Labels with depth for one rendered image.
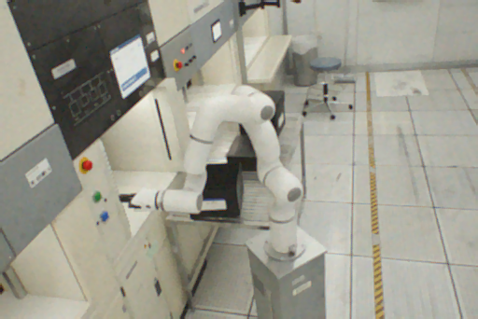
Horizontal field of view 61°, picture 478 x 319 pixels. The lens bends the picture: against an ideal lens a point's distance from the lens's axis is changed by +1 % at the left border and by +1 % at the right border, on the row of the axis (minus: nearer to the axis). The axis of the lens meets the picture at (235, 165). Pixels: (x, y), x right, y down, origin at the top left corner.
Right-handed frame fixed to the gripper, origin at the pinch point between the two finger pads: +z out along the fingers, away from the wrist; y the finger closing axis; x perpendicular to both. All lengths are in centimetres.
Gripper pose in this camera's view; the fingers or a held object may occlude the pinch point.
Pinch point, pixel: (124, 198)
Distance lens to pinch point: 164.6
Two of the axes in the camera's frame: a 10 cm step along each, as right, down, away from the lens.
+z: -9.6, -0.3, 2.8
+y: 2.5, -5.3, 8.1
